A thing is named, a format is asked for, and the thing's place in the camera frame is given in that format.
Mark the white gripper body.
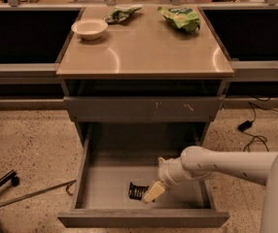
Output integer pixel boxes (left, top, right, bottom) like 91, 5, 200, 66
157, 157, 191, 186

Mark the black rxbar chocolate bar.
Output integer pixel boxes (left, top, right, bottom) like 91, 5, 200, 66
128, 183, 149, 200

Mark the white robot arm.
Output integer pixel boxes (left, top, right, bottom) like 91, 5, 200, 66
142, 146, 278, 233

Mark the open grey middle drawer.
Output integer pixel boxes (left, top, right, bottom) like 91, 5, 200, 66
58, 123, 229, 228

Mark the closed grey top drawer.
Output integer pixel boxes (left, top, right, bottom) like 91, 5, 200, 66
64, 96, 222, 123

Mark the grey drawer cabinet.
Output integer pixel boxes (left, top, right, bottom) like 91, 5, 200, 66
56, 5, 233, 142

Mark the black power adapter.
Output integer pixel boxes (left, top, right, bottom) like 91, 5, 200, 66
238, 120, 253, 132

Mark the grey metal floor rod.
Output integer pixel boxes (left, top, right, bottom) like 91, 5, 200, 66
0, 180, 76, 208

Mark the black chair leg with caster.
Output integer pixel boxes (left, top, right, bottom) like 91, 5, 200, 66
0, 170, 19, 187

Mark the light green chip bag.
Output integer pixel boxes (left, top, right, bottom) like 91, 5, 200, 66
157, 7, 200, 34

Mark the white bowl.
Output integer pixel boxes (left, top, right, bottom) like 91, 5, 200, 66
71, 18, 108, 40

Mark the dark green snack bag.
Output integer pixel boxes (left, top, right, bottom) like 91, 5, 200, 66
104, 6, 142, 24

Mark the black floor cable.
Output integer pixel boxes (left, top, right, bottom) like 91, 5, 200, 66
242, 95, 278, 153

